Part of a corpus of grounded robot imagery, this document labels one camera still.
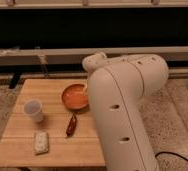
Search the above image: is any orange ceramic bowl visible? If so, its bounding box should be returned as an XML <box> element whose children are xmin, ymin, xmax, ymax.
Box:
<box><xmin>62</xmin><ymin>84</ymin><xmax>88</xmax><ymax>110</ymax></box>

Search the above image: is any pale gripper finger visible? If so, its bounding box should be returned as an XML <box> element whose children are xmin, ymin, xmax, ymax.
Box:
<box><xmin>83</xmin><ymin>85</ymin><xmax>87</xmax><ymax>94</ymax></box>

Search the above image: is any dark red chili pepper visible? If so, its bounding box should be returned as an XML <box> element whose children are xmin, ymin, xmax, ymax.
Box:
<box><xmin>66</xmin><ymin>114</ymin><xmax>77</xmax><ymax>137</ymax></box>

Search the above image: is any wooden table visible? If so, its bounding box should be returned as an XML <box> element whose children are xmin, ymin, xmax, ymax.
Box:
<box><xmin>0</xmin><ymin>79</ymin><xmax>104</xmax><ymax>167</ymax></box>

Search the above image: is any black cable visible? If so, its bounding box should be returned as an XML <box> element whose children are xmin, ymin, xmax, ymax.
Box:
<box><xmin>154</xmin><ymin>151</ymin><xmax>188</xmax><ymax>171</ymax></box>

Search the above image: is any grey metal rail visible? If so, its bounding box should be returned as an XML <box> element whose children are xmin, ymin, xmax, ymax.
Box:
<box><xmin>0</xmin><ymin>46</ymin><xmax>188</xmax><ymax>66</ymax></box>

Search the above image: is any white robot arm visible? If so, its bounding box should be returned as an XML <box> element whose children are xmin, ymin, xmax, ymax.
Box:
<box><xmin>82</xmin><ymin>52</ymin><xmax>169</xmax><ymax>171</ymax></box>

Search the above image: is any white rectangular sponge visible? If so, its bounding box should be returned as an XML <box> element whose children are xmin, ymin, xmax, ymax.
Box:
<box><xmin>34</xmin><ymin>132</ymin><xmax>49</xmax><ymax>155</ymax></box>

